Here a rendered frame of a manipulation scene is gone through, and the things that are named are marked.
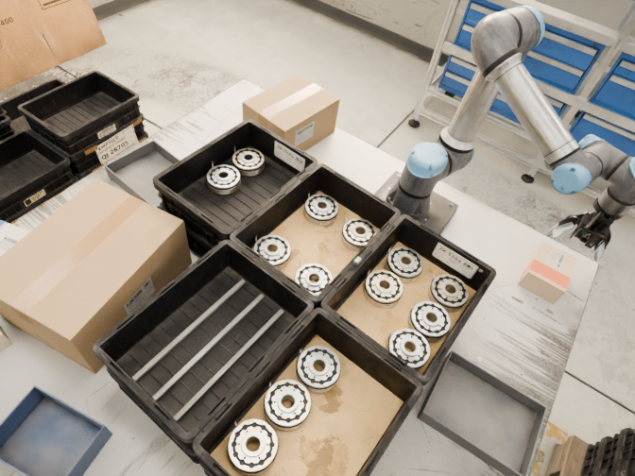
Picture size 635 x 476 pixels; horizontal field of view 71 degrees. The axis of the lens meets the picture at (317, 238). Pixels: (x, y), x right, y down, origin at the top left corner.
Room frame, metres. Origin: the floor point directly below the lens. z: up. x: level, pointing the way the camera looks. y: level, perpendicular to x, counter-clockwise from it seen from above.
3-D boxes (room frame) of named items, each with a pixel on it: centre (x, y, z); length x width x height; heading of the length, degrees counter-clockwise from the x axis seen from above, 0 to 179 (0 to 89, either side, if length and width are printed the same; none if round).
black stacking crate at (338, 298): (0.63, -0.26, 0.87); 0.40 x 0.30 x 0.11; 150
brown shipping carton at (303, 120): (1.41, 0.18, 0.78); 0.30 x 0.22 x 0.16; 146
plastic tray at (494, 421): (0.42, -0.50, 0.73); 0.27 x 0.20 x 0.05; 65
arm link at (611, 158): (0.94, -0.66, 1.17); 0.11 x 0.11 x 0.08; 48
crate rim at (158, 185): (0.93, 0.26, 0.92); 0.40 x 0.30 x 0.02; 150
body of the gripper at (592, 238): (0.88, -0.74, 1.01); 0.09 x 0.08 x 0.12; 153
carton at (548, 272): (0.91, -0.75, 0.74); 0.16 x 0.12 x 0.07; 153
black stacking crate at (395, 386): (0.28, -0.06, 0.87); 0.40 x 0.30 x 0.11; 150
